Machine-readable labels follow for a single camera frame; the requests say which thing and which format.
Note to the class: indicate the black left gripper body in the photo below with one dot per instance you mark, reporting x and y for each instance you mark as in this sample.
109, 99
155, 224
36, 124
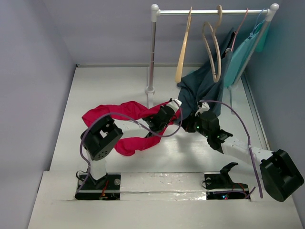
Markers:
161, 128

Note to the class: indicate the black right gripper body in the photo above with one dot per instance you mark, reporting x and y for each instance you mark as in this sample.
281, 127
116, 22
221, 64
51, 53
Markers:
190, 124

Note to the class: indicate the red t shirt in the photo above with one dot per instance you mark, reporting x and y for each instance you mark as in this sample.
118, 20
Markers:
127, 145

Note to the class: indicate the beige wooden hanger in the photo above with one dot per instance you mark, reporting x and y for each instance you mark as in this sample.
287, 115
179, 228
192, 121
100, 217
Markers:
216, 65
179, 69

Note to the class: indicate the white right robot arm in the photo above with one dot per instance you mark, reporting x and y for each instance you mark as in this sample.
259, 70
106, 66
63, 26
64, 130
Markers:
280, 176

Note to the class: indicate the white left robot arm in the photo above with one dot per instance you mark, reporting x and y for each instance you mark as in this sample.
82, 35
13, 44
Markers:
126, 128

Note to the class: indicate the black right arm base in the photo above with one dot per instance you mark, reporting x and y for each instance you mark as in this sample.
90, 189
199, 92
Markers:
220, 186

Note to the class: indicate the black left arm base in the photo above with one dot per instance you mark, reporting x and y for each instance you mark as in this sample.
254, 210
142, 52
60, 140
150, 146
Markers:
107, 188

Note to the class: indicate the dark teal t shirt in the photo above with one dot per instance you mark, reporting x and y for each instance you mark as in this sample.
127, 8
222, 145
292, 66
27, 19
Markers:
199, 85

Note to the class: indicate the turquoise t shirt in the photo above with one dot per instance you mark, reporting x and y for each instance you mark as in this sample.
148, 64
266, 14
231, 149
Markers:
240, 55

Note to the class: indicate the pink hanger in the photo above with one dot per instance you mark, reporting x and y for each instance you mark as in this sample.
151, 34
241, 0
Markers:
237, 32

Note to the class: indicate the white clothes rack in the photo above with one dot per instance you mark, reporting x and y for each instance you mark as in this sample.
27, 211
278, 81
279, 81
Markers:
156, 12

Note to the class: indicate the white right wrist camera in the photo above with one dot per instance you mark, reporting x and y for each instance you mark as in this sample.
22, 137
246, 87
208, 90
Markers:
202, 107

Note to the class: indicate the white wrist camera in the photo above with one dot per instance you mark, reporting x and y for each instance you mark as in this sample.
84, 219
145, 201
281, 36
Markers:
174, 104
202, 107

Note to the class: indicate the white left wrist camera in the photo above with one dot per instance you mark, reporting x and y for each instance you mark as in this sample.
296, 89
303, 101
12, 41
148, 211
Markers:
174, 104

